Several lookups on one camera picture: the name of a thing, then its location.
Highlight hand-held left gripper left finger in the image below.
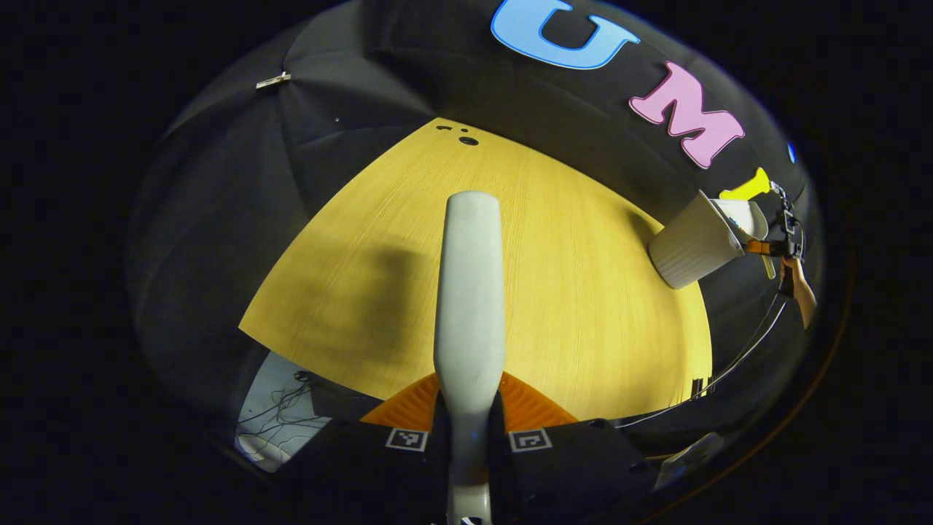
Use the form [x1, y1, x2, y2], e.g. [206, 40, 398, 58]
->
[283, 372, 450, 513]

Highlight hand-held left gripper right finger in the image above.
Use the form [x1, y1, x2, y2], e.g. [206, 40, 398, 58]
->
[488, 371, 658, 516]

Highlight white plastic dustpan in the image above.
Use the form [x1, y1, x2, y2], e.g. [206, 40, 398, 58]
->
[711, 198, 778, 281]

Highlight white ribbed garbage bin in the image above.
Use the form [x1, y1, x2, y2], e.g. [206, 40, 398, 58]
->
[647, 190, 747, 290]

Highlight small white broom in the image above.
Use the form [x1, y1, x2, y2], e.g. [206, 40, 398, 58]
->
[433, 190, 506, 525]

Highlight wooden desktop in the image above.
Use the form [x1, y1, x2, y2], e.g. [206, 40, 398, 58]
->
[238, 117, 714, 422]

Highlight black backdrop cloth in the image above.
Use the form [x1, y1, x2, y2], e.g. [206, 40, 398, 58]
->
[125, 0, 821, 438]

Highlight black floor cables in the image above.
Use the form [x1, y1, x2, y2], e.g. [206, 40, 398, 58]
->
[237, 370, 332, 456]

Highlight thin grey cable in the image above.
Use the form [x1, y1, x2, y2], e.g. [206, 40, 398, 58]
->
[616, 292, 792, 429]

